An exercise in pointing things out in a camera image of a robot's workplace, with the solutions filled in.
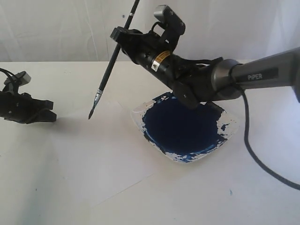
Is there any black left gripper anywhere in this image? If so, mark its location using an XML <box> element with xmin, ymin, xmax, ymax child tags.
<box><xmin>0</xmin><ymin>91</ymin><xmax>57</xmax><ymax>124</ymax></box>

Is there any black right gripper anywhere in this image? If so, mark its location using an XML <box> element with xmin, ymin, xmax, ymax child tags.
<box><xmin>110</xmin><ymin>27</ymin><xmax>178</xmax><ymax>80</ymax></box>

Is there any black paintbrush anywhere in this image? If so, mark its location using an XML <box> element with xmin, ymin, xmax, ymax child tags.
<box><xmin>88</xmin><ymin>0</ymin><xmax>140</xmax><ymax>120</ymax></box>

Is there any white paper sheet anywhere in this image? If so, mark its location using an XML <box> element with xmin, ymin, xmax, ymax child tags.
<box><xmin>47</xmin><ymin>101</ymin><xmax>168</xmax><ymax>206</ymax></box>

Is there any white square paint dish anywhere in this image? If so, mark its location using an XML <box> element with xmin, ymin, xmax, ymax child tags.
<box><xmin>131</xmin><ymin>92</ymin><xmax>240</xmax><ymax>164</ymax></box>

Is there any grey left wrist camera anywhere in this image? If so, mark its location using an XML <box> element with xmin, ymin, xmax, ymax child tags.
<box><xmin>14</xmin><ymin>71</ymin><xmax>31</xmax><ymax>86</ymax></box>

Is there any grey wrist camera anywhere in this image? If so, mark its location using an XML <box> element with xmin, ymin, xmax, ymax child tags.
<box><xmin>154</xmin><ymin>5</ymin><xmax>186</xmax><ymax>36</ymax></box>
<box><xmin>14</xmin><ymin>71</ymin><xmax>31</xmax><ymax>86</ymax></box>

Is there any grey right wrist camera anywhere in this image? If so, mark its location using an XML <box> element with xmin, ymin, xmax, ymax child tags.
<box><xmin>154</xmin><ymin>5</ymin><xmax>186</xmax><ymax>36</ymax></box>

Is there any black left camera cable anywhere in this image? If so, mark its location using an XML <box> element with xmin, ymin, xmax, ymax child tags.
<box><xmin>0</xmin><ymin>67</ymin><xmax>23</xmax><ymax>94</ymax></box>

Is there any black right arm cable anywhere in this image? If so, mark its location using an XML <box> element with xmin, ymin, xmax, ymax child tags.
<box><xmin>242</xmin><ymin>89</ymin><xmax>300</xmax><ymax>191</ymax></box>

